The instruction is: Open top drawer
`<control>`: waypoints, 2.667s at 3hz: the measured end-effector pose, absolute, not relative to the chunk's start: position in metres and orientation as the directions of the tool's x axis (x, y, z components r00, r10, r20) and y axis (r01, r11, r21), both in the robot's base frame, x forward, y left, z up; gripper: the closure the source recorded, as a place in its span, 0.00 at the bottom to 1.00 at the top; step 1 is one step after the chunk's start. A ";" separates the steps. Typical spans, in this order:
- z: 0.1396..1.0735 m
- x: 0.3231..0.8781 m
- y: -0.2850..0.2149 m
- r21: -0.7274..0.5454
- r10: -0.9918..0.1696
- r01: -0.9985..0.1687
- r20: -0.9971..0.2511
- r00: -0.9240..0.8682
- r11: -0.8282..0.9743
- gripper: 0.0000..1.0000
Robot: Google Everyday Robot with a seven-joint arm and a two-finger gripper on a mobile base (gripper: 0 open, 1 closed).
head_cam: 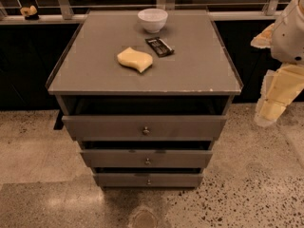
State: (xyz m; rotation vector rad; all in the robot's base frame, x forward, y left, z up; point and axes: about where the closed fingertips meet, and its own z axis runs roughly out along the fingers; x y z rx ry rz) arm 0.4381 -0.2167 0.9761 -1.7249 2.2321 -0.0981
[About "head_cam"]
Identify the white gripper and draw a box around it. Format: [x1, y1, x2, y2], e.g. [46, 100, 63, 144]
[250, 24, 304, 127]

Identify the grey top drawer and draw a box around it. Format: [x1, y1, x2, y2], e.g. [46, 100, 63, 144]
[63, 115, 226, 141]

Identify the grey drawer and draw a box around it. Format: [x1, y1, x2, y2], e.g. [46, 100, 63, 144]
[81, 149, 212, 168]
[63, 115, 226, 141]
[94, 173, 202, 187]

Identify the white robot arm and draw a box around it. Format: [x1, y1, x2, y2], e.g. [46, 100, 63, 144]
[251, 0, 304, 127]

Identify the grey drawer cabinet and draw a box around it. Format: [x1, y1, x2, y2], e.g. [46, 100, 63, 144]
[47, 10, 242, 177]

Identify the grey middle drawer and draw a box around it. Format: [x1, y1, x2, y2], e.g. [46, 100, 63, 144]
[81, 149, 212, 168]

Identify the grey bottom drawer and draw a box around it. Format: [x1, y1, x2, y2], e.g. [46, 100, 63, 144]
[94, 173, 202, 187]

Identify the black snack bar wrapper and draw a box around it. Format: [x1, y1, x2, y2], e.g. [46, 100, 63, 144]
[145, 37, 174, 57]

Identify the metal window railing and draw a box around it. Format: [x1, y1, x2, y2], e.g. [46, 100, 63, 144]
[0, 0, 304, 26]

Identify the white ceramic bowl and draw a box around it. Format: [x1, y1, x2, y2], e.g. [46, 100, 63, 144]
[138, 9, 168, 33]

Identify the yellow sponge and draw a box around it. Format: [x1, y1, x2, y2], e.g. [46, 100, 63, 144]
[117, 47, 153, 73]

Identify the small yellow black object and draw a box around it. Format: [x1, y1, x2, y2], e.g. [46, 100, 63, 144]
[20, 5, 39, 20]

